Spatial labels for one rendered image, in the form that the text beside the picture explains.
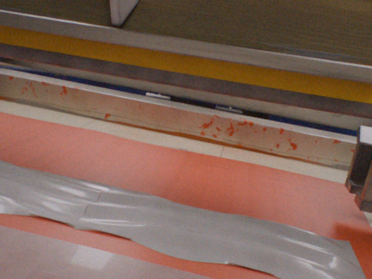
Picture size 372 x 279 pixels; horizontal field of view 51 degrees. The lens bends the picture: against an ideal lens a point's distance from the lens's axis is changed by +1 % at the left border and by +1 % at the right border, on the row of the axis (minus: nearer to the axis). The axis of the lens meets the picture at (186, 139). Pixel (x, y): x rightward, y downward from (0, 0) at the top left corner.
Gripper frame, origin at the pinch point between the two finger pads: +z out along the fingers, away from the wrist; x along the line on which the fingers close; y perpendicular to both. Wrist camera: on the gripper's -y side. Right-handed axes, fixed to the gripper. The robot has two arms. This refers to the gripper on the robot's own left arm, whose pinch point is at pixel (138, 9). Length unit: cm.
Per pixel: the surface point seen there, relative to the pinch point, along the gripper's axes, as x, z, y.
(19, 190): 6.1, 13.0, 4.7
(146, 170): -4.0, 13.6, -1.4
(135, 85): -24.3, 9.5, 6.7
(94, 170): -1.5, 13.6, 2.5
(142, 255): 9.1, 13.6, -4.9
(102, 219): 6.9, 13.2, -1.5
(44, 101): -17.4, 12.7, 16.3
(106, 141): -9.7, 13.6, 4.7
